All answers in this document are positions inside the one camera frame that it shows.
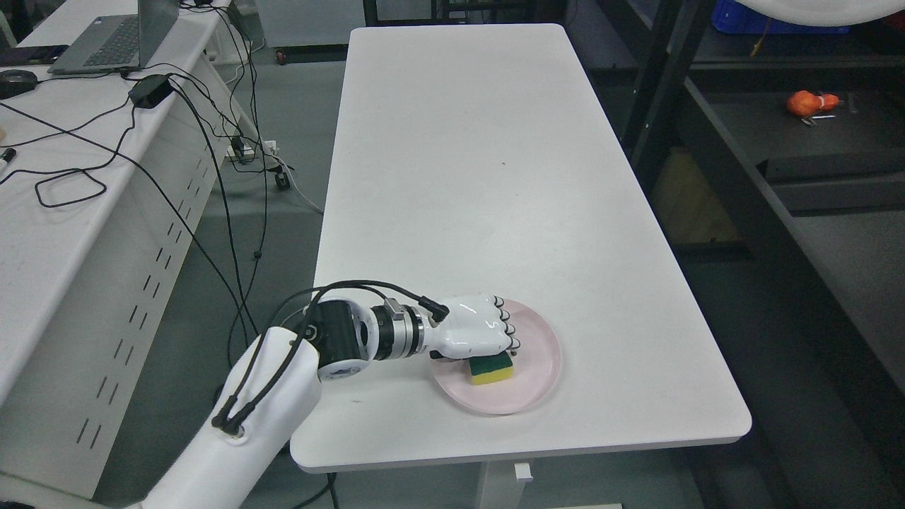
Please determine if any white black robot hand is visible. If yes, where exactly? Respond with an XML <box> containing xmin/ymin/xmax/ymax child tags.
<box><xmin>424</xmin><ymin>293</ymin><xmax>521</xmax><ymax>360</ymax></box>

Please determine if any green yellow sponge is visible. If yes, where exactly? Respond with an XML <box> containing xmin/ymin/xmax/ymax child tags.
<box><xmin>467</xmin><ymin>351</ymin><xmax>515</xmax><ymax>386</ymax></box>

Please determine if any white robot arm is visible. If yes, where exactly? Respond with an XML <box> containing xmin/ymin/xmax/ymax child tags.
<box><xmin>135</xmin><ymin>296</ymin><xmax>475</xmax><ymax>508</ymax></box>

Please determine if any black metal shelf rack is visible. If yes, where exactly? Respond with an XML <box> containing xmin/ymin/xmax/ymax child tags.
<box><xmin>591</xmin><ymin>1</ymin><xmax>903</xmax><ymax>508</ymax></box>

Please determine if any orange object on shelf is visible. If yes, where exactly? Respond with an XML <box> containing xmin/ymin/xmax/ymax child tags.
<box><xmin>786</xmin><ymin>90</ymin><xmax>841</xmax><ymax>118</ymax></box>

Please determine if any pink round plate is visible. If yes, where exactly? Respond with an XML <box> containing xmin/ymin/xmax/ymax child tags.
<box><xmin>431</xmin><ymin>300</ymin><xmax>562</xmax><ymax>415</ymax></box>

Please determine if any white rectangular table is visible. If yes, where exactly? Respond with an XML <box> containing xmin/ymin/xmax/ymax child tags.
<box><xmin>291</xmin><ymin>25</ymin><xmax>752</xmax><ymax>473</ymax></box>

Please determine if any black power adapter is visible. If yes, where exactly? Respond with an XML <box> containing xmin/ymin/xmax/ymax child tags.
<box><xmin>127</xmin><ymin>74</ymin><xmax>174</xmax><ymax>109</ymax></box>

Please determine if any white side desk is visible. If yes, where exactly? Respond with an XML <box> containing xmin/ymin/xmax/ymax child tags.
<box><xmin>1</xmin><ymin>11</ymin><xmax>242</xmax><ymax>503</ymax></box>

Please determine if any grey laptop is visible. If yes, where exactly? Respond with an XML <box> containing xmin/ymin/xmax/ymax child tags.
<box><xmin>47</xmin><ymin>1</ymin><xmax>179</xmax><ymax>76</ymax></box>

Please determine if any black round object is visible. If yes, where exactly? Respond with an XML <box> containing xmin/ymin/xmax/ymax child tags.
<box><xmin>0</xmin><ymin>69</ymin><xmax>39</xmax><ymax>100</ymax></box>

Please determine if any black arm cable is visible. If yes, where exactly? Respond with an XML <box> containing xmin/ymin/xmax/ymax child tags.
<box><xmin>211</xmin><ymin>280</ymin><xmax>450</xmax><ymax>435</ymax></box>

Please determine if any black cable loop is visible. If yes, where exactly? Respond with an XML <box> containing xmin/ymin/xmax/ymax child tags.
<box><xmin>0</xmin><ymin>99</ymin><xmax>142</xmax><ymax>209</ymax></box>

